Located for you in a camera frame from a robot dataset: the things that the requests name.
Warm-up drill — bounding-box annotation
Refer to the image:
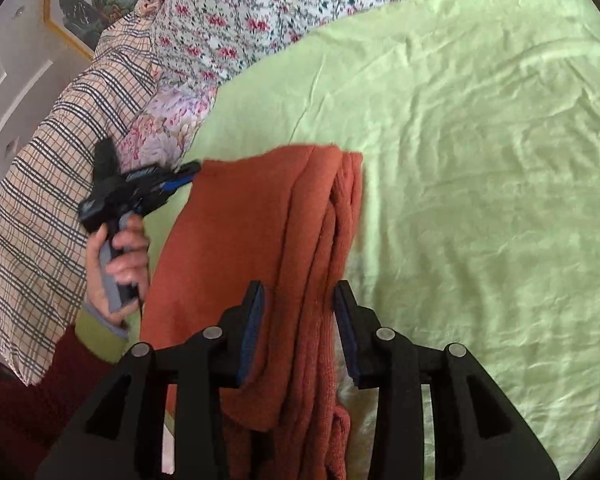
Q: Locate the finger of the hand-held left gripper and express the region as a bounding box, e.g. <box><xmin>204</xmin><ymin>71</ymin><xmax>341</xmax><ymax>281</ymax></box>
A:
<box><xmin>147</xmin><ymin>174</ymin><xmax>195</xmax><ymax>207</ymax></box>
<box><xmin>152</xmin><ymin>160</ymin><xmax>203</xmax><ymax>183</ymax></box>

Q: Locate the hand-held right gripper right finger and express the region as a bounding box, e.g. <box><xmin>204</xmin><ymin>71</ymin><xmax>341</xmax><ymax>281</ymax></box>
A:
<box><xmin>332</xmin><ymin>280</ymin><xmax>561</xmax><ymax>480</ymax></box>

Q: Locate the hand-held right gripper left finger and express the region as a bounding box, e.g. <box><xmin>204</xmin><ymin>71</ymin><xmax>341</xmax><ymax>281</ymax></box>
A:
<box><xmin>32</xmin><ymin>280</ymin><xmax>266</xmax><ymax>480</ymax></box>

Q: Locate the orange knit sweater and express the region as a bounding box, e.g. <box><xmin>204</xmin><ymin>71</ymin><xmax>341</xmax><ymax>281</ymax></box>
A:
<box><xmin>140</xmin><ymin>144</ymin><xmax>366</xmax><ymax>480</ymax></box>

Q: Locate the person's left forearm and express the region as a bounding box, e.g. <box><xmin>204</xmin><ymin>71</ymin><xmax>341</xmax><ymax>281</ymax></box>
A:
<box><xmin>0</xmin><ymin>305</ymin><xmax>131</xmax><ymax>480</ymax></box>

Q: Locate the person's left hand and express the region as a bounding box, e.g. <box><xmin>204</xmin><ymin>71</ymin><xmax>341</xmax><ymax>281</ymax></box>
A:
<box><xmin>83</xmin><ymin>212</ymin><xmax>151</xmax><ymax>328</ymax></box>

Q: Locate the pastel floral pillow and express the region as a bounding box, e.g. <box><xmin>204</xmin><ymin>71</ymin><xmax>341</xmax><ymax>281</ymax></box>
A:
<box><xmin>115</xmin><ymin>82</ymin><xmax>219</xmax><ymax>175</ymax></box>

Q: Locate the plaid checked blanket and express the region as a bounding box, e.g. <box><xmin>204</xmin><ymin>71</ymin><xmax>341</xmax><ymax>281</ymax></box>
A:
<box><xmin>0</xmin><ymin>2</ymin><xmax>172</xmax><ymax>387</ymax></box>

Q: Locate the pink floral quilt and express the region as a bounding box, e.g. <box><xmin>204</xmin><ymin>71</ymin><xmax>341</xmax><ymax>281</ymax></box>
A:
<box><xmin>147</xmin><ymin>0</ymin><xmax>581</xmax><ymax>87</ymax></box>

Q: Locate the light green bed sheet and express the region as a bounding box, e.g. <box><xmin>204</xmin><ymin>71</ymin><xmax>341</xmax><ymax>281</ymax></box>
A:
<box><xmin>162</xmin><ymin>0</ymin><xmax>600</xmax><ymax>480</ymax></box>

